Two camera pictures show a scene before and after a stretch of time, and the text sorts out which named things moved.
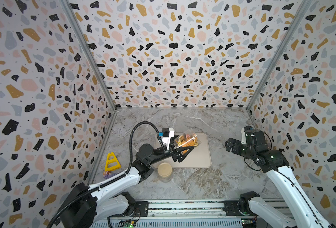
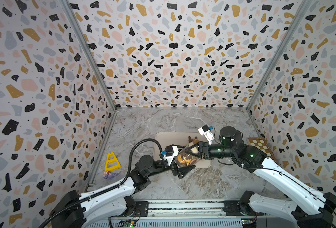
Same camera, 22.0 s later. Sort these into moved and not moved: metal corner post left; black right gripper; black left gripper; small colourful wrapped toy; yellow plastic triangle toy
Moved: black left gripper; black right gripper
Not moved: yellow plastic triangle toy; small colourful wrapped toy; metal corner post left
